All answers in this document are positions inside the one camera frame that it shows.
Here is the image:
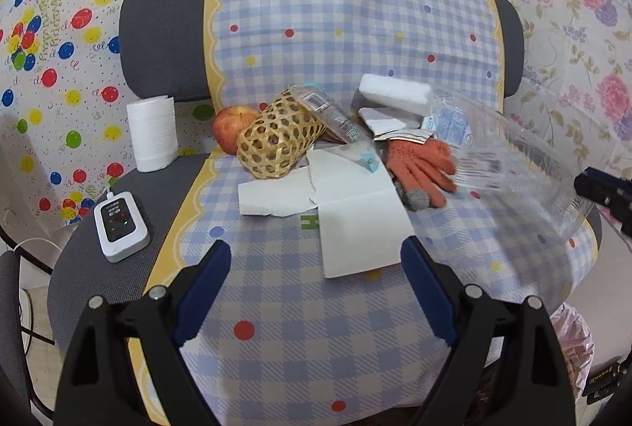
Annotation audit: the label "pink trash bag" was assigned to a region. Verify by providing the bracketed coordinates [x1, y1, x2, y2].
[548, 302, 593, 402]

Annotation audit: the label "white cable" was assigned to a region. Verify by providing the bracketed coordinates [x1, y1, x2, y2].
[14, 179, 115, 259]

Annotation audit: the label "clear plastic bottle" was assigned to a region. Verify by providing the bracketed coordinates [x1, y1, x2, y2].
[291, 83, 369, 145]

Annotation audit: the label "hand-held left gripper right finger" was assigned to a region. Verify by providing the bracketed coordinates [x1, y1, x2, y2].
[400, 238, 578, 426]

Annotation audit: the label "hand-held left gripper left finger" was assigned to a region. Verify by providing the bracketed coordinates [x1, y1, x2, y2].
[53, 239, 233, 426]

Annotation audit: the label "blue print plastic packet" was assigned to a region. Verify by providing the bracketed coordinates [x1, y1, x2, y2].
[422, 105, 472, 145]

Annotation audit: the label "orange knitted glove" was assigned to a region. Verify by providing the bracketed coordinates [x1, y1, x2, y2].
[384, 137, 457, 210]

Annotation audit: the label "woven bamboo basket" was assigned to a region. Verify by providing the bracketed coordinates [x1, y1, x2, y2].
[236, 87, 329, 181]

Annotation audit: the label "white toilet paper roll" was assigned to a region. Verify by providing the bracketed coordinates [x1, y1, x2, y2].
[126, 95, 179, 173]

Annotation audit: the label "clear plastic container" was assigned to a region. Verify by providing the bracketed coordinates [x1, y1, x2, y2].
[429, 85, 596, 241]

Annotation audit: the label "black cable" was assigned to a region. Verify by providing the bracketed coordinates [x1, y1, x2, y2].
[19, 285, 56, 348]

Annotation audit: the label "blue checkered cloth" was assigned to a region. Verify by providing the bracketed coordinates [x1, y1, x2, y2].
[126, 0, 600, 426]

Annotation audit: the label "white paper sheets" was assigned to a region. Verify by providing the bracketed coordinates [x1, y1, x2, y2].
[238, 144, 416, 279]

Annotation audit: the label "floral print sheet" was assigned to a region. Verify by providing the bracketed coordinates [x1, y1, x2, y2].
[429, 0, 632, 209]

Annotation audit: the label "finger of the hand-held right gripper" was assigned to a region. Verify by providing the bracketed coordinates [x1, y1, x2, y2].
[574, 166, 632, 215]

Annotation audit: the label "grey office chair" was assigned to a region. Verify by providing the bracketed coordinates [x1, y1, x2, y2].
[0, 0, 604, 426]

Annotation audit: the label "white foam block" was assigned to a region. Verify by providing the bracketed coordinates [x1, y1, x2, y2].
[358, 74, 434, 117]

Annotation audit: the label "white pocket device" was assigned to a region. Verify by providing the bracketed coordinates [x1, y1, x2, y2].
[94, 192, 151, 264]

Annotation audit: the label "red apple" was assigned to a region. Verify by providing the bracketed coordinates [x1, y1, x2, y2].
[213, 106, 261, 156]

